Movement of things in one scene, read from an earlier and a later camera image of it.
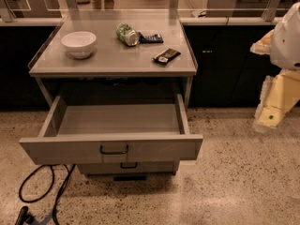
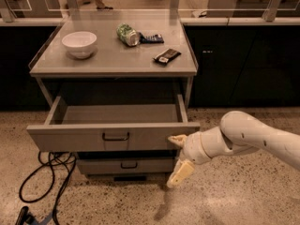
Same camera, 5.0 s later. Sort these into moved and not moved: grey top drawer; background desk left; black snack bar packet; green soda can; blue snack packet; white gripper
Moved: grey top drawer; white gripper
Not moved: green soda can; background desk left; black snack bar packet; blue snack packet
